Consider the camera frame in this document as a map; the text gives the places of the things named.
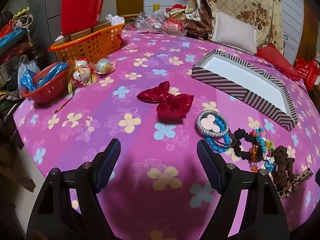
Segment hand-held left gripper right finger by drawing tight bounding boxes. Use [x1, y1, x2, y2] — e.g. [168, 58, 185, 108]
[197, 139, 292, 240]

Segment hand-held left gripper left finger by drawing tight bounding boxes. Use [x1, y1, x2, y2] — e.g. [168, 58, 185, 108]
[26, 138, 122, 240]

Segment grey hair tie pink mouse charm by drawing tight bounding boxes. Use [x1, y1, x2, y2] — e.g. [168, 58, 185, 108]
[196, 110, 230, 138]

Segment leopard print brown scrunchie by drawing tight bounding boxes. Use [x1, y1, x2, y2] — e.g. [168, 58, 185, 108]
[271, 145, 314, 199]

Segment red satin bow headband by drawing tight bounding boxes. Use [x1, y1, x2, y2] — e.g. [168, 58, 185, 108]
[137, 81, 195, 119]

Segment striped cardboard box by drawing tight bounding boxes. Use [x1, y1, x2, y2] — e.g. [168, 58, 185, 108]
[191, 49, 298, 132]

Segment black scrunchie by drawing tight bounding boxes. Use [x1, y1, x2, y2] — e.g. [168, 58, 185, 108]
[233, 128, 264, 163]

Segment thin red stick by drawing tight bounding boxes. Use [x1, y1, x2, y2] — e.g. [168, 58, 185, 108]
[54, 97, 73, 114]

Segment wrapped toy eggs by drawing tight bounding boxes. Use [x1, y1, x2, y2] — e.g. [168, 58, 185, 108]
[72, 67, 92, 82]

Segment red plastic basket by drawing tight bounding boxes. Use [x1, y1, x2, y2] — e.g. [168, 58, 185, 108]
[21, 62, 70, 105]

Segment blue foil wrapper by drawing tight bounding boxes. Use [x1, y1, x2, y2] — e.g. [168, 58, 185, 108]
[20, 62, 69, 93]

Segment orange plastic basket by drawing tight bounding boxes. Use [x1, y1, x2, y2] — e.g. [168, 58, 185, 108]
[48, 22, 125, 64]

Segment white plastic bag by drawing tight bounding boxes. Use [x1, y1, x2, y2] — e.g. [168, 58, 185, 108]
[17, 55, 40, 90]

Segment red ruffled cushion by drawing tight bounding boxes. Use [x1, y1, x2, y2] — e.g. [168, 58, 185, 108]
[255, 44, 298, 80]

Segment brown cardboard box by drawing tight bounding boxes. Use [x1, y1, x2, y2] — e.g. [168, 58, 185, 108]
[91, 21, 112, 33]
[70, 28, 92, 41]

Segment red shopping bag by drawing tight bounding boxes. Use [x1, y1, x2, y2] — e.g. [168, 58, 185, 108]
[295, 57, 320, 90]

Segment white pillow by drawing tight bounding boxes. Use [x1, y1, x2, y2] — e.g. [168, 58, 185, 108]
[211, 9, 258, 53]

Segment white crumpled tissue paper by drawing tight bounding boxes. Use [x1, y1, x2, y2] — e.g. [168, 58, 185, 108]
[106, 14, 125, 25]

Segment brown patterned cloth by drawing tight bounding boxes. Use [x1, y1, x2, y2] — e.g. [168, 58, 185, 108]
[185, 4, 213, 39]

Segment bag of red packets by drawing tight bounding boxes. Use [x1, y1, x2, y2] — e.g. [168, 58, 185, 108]
[161, 20, 187, 36]

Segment clear plastic bag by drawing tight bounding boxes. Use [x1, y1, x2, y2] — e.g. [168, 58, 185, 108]
[135, 9, 170, 30]

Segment pile of clothes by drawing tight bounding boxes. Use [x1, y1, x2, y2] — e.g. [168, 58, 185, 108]
[0, 7, 38, 100]

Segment red gift bag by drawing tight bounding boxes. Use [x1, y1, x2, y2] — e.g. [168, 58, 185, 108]
[61, 0, 105, 36]

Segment red plush doll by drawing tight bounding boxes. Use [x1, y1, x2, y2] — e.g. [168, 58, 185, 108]
[166, 4, 188, 20]

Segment thin brown hair ties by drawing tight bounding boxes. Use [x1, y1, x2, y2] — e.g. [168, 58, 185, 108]
[212, 132, 243, 149]

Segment blue flower bead bracelet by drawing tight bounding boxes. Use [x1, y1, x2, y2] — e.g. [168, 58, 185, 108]
[251, 127, 275, 173]

